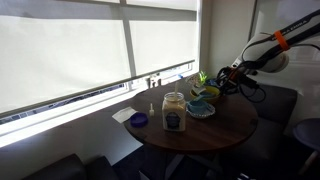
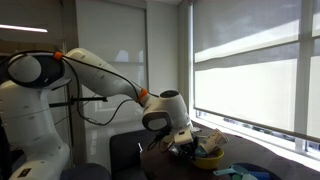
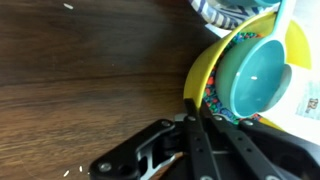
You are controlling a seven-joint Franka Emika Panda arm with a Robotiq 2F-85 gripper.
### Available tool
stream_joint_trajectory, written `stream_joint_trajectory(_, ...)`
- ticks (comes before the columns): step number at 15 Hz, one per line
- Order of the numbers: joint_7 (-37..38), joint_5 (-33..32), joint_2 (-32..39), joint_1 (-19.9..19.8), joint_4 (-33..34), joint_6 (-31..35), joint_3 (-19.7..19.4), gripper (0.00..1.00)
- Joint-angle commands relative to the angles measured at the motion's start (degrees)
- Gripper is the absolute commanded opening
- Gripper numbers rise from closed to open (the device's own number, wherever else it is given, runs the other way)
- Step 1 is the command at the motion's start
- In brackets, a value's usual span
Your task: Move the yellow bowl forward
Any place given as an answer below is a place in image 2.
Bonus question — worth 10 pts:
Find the dark blue plate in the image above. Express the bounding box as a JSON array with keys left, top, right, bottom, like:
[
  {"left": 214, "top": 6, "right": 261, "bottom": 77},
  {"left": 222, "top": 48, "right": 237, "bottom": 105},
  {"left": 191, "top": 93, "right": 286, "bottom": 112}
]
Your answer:
[{"left": 238, "top": 163, "right": 282, "bottom": 180}]

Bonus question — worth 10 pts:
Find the yellow bowl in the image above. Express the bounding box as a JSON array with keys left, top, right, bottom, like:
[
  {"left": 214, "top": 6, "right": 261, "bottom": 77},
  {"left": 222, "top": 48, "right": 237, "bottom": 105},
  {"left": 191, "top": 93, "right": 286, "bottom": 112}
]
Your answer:
[{"left": 192, "top": 148, "right": 224, "bottom": 170}]

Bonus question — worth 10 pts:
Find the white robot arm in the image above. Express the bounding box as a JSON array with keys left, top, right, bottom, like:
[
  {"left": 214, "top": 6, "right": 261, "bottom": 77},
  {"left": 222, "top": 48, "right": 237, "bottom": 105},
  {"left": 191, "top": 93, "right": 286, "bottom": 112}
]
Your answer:
[{"left": 0, "top": 48, "right": 193, "bottom": 180}]

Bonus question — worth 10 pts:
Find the blue measuring scoop in bowl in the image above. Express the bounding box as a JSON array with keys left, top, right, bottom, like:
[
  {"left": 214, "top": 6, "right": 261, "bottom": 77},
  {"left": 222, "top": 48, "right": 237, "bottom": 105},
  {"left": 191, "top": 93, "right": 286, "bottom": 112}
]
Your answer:
[{"left": 195, "top": 146, "right": 207, "bottom": 157}]

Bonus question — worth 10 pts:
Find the black chair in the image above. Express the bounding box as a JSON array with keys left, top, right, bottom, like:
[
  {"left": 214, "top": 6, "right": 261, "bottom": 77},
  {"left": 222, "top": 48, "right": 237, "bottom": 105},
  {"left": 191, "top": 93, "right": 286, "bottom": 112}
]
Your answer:
[{"left": 109, "top": 130, "right": 155, "bottom": 180}]

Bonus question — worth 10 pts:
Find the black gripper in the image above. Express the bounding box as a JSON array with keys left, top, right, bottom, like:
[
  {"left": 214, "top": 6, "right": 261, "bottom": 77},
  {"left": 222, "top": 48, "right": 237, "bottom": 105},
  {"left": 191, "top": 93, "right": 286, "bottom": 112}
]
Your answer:
[{"left": 169, "top": 143, "right": 196, "bottom": 160}]

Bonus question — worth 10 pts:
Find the roller window blind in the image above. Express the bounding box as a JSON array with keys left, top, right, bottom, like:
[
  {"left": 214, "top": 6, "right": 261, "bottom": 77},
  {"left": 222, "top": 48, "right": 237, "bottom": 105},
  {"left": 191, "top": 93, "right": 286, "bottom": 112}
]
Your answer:
[{"left": 193, "top": 0, "right": 319, "bottom": 141}]

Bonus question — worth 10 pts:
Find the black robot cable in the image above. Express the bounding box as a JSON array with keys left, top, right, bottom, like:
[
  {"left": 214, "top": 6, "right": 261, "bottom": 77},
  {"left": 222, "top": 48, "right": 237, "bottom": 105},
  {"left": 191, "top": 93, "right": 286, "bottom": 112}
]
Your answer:
[{"left": 0, "top": 49, "right": 174, "bottom": 151}]

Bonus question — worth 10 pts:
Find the black camera stand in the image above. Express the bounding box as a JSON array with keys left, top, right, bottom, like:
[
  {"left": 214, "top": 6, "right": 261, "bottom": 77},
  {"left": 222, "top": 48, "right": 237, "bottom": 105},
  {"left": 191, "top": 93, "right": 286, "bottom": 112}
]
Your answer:
[{"left": 49, "top": 95, "right": 107, "bottom": 165}]

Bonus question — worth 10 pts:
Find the crumpled paper cup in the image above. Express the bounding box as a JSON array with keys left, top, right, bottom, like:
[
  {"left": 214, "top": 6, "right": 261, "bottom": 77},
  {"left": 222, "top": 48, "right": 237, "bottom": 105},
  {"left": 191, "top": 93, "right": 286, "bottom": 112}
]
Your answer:
[{"left": 198, "top": 129, "right": 228, "bottom": 155}]

